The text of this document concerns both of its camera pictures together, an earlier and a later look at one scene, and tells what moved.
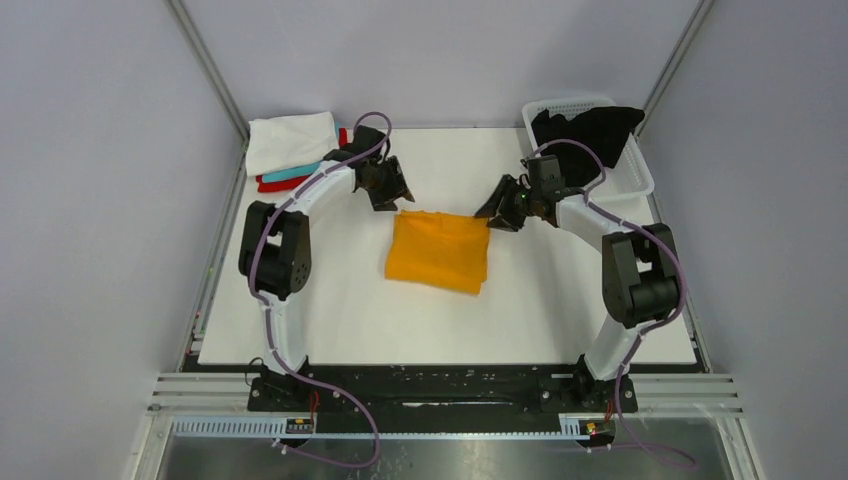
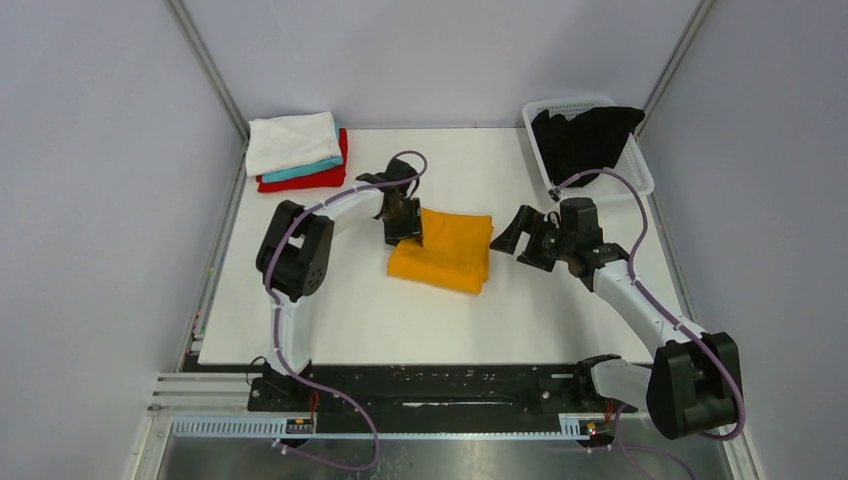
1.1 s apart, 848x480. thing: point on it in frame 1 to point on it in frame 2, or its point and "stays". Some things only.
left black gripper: [383, 201] to [411, 229]
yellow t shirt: [439, 250] stays
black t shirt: [604, 128] stays
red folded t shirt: [280, 185] stays
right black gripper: [511, 204] to [536, 241]
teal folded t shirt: [296, 172] stays
